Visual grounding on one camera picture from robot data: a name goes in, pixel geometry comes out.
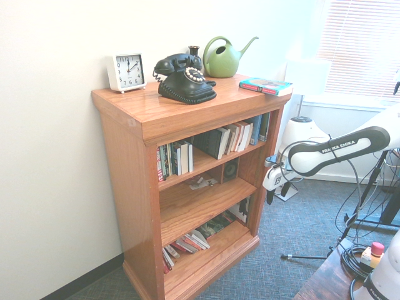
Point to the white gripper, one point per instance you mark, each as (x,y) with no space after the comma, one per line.
(277,179)

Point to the teal paperback book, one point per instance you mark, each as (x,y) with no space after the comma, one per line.
(265,85)

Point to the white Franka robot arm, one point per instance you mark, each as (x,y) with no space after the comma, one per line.
(337,150)

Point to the white picture book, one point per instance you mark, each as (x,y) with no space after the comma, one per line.
(242,209)

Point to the small wooden speaker box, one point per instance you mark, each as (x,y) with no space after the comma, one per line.
(231,170)

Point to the blue spine book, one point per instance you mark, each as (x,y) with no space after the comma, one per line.
(256,129)

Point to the dark cover magazine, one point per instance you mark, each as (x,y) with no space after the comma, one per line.
(217,225)

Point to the white round appliance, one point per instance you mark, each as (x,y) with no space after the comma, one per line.
(301,129)

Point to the dark green spine book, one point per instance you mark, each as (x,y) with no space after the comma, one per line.
(265,125)

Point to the loose paper cards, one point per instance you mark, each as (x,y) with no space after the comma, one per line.
(201,182)

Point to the black cover paperback book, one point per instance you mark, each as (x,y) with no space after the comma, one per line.
(209,142)

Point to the red yellow emergency stop button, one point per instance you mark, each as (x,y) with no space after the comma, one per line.
(375,254)

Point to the red white spine book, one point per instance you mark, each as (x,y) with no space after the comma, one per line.
(161,164)

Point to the white floor lamp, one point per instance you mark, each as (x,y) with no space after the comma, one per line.
(307,76)

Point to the black vintage telephone base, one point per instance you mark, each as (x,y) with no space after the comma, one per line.
(187,89)

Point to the green plastic watering can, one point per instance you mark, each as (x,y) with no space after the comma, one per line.
(220,62)

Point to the wooden bookshelf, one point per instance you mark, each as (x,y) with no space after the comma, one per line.
(125,187)

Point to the black ceramic vase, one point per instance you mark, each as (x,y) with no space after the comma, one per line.
(194,53)

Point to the black telephone handset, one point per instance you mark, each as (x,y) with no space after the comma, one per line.
(175,62)

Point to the white window blinds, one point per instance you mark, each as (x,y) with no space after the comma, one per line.
(359,47)

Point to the white square alarm clock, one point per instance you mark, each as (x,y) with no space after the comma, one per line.
(128,73)

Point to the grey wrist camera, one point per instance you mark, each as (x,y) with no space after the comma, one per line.
(271,162)

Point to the black camera tripod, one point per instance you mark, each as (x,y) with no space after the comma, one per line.
(372,178)

